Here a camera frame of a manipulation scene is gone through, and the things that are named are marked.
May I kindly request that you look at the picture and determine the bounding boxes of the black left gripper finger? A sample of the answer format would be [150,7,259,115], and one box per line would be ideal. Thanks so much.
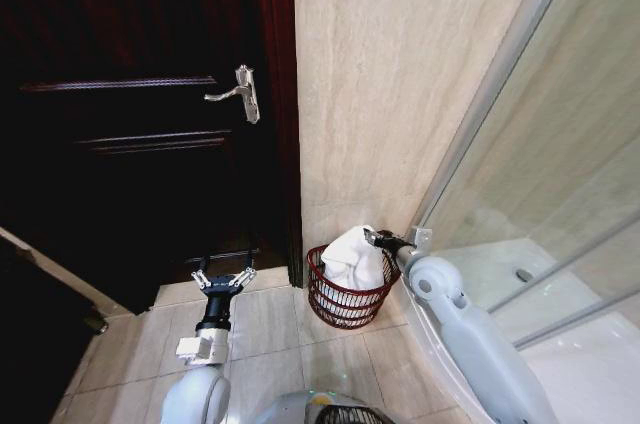
[190,253,210,291]
[233,229,258,290]

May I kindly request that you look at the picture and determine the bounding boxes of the white towel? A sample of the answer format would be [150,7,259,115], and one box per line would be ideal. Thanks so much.
[319,225,387,292]

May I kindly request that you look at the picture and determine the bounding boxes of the dark wooden door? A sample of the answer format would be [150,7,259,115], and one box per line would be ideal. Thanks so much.
[0,0,281,316]

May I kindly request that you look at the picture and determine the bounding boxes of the dark wooden cabinet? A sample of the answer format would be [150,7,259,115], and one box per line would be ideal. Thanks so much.
[0,233,110,424]

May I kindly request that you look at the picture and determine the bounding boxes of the red wire hamper basket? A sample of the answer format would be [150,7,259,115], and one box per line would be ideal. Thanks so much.
[306,228,404,330]

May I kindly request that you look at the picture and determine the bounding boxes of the dark wooden door frame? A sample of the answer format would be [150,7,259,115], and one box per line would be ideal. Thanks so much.
[259,0,305,290]

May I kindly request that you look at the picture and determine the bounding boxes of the silver door handle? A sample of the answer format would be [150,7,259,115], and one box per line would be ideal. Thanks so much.
[203,63,262,125]

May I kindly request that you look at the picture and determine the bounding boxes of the glass shower enclosure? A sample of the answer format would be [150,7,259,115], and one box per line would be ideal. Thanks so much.
[412,0,640,349]

